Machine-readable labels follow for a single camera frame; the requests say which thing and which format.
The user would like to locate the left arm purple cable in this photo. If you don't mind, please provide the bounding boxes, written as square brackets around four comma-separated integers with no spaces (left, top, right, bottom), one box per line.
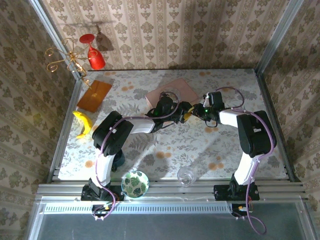
[93,91,181,221]

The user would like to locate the yellow banana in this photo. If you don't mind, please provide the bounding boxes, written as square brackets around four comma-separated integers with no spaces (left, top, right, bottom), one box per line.
[72,110,94,140]

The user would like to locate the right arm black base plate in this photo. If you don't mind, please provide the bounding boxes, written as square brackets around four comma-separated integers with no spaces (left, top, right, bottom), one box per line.
[213,184,261,202]

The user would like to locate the aluminium front rail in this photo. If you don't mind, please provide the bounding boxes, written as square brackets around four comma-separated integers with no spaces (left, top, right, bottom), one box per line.
[34,177,309,202]

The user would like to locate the bowl with green leaf print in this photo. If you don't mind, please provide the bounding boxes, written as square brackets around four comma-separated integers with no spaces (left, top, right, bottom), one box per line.
[121,170,150,199]

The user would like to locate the grey metal panel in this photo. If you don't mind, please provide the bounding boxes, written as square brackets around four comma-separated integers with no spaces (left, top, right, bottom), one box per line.
[28,212,315,240]

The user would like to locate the brown wooden board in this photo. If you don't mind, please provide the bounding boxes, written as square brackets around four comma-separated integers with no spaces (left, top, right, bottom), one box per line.
[76,79,113,114]

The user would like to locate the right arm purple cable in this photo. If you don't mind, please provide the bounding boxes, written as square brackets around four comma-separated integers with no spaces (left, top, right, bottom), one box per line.
[214,86,268,236]

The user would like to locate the dark blue mug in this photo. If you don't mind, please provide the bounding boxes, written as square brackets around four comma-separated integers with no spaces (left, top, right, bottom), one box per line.
[112,149,126,173]

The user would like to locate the black connector block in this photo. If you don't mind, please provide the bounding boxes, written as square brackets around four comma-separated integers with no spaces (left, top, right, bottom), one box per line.
[91,204,117,221]
[231,203,253,221]

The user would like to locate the aluminium frame post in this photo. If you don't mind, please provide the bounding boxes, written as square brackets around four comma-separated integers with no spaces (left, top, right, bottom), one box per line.
[27,0,88,81]
[254,0,305,74]

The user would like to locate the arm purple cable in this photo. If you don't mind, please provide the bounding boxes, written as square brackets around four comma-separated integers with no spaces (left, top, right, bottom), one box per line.
[214,86,268,236]
[93,91,181,221]

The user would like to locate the clear drinking glass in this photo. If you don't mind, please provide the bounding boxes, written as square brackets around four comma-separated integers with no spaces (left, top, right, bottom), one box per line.
[176,165,198,188]

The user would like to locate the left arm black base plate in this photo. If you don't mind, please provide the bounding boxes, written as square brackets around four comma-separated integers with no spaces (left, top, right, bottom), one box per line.
[81,184,126,202]

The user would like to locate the aluminium table side rail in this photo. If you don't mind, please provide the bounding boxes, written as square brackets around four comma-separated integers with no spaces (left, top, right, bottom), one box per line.
[46,78,85,185]

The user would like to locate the red wine glass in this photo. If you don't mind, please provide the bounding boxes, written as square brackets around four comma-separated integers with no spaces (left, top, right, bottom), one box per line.
[79,33,106,70]

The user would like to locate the dark table side rail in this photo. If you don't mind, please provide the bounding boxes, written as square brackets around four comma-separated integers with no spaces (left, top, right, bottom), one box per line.
[253,68,301,183]

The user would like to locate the white slotted cable duct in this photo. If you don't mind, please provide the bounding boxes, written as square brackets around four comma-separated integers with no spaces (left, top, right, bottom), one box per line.
[43,202,232,214]

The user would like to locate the gold wire glass rack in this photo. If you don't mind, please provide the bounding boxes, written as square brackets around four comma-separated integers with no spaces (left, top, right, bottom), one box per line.
[44,37,92,90]

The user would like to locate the pink board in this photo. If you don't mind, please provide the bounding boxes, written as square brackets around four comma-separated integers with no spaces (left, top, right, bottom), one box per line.
[145,77,200,107]

